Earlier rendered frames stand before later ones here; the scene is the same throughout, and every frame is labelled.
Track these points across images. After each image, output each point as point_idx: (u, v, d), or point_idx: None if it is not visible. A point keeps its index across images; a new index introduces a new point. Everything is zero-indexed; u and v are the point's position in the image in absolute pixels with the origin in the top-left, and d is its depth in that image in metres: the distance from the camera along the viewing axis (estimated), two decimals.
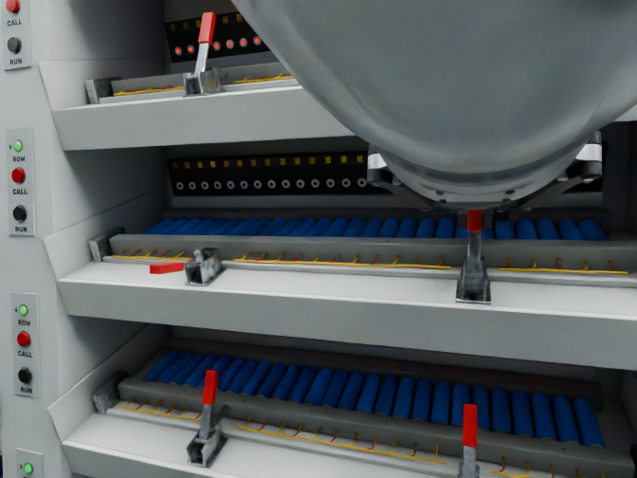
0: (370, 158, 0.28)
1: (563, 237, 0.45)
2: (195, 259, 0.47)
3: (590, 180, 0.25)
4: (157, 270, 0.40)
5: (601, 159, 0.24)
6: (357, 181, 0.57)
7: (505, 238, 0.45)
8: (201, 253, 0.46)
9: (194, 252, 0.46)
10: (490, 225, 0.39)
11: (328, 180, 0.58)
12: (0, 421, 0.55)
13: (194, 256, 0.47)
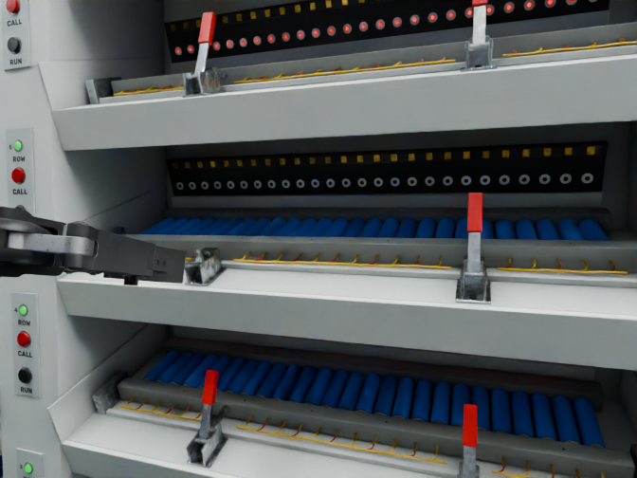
0: None
1: (563, 237, 0.45)
2: (195, 259, 0.47)
3: (75, 270, 0.25)
4: None
5: (80, 251, 0.25)
6: (357, 181, 0.57)
7: (505, 238, 0.45)
8: (201, 253, 0.46)
9: (194, 252, 0.46)
10: (167, 282, 0.40)
11: (328, 180, 0.58)
12: (0, 421, 0.55)
13: (194, 256, 0.47)
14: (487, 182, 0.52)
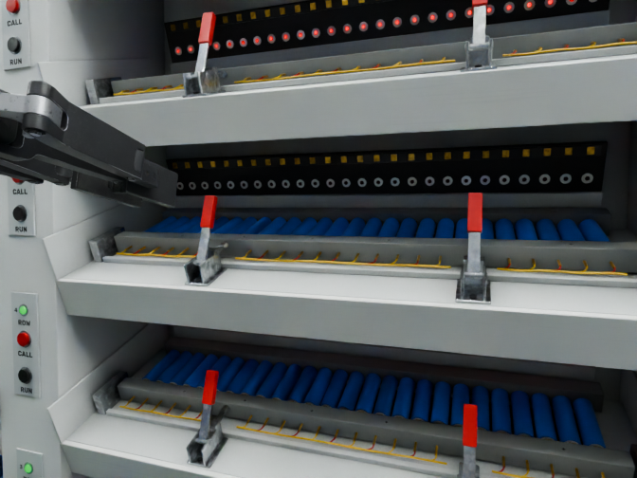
0: None
1: (563, 237, 0.45)
2: (200, 260, 0.48)
3: (37, 135, 0.23)
4: (213, 195, 0.48)
5: (40, 111, 0.22)
6: (357, 181, 0.57)
7: (505, 238, 0.45)
8: None
9: (206, 257, 0.48)
10: (157, 202, 0.37)
11: (328, 180, 0.58)
12: (0, 421, 0.55)
13: (202, 258, 0.48)
14: (487, 182, 0.52)
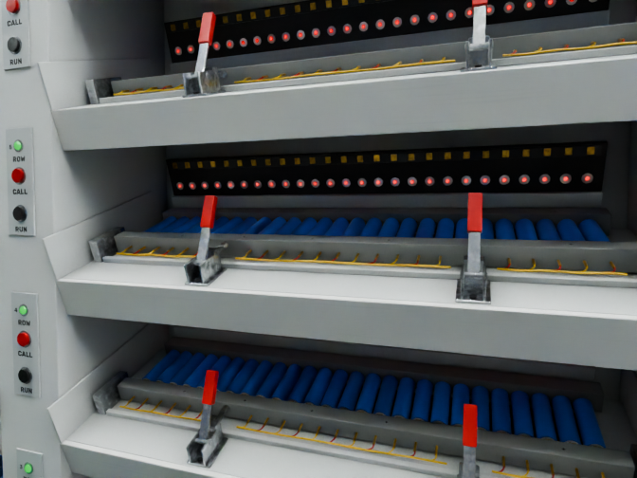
0: None
1: (563, 237, 0.45)
2: (200, 260, 0.48)
3: None
4: (213, 195, 0.48)
5: None
6: (357, 181, 0.57)
7: (505, 238, 0.45)
8: None
9: (206, 257, 0.48)
10: None
11: (328, 180, 0.58)
12: (0, 421, 0.55)
13: (202, 258, 0.48)
14: (487, 182, 0.52)
